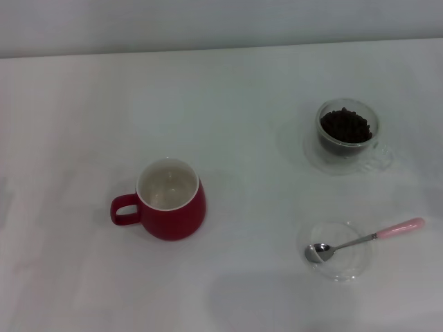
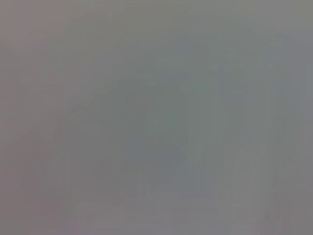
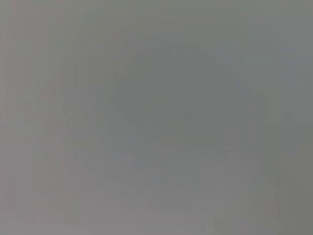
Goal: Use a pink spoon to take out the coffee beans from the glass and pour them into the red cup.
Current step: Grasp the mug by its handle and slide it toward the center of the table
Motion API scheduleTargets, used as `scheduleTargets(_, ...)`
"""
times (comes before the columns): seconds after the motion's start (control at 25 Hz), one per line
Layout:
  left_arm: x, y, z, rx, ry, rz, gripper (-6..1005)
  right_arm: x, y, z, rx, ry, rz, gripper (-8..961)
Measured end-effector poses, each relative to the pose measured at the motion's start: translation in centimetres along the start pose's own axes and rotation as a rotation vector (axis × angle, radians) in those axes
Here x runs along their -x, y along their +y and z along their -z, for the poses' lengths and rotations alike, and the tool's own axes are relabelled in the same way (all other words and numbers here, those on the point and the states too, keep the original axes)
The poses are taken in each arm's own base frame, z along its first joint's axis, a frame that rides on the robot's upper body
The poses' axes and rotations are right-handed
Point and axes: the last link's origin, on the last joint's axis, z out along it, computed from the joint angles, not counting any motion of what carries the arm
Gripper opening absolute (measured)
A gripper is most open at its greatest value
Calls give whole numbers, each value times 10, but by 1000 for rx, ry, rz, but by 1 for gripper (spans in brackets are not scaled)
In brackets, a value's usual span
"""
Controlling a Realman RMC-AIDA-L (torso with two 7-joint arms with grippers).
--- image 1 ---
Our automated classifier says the red ceramic mug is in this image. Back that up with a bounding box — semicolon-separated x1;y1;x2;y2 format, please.
110;158;208;241

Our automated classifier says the pink handled metal spoon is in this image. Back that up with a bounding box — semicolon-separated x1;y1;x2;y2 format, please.
304;217;426;264

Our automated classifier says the pile of coffee beans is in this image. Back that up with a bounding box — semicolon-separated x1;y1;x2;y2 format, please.
319;107;374;145

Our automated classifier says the clear glass saucer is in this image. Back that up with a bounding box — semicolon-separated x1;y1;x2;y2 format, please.
302;130;382;176

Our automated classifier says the small clear glass dish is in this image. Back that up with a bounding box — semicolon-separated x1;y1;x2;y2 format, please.
298;221;374;283

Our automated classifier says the clear glass cup with handle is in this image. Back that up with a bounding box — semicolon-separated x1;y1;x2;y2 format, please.
314;99;395;171

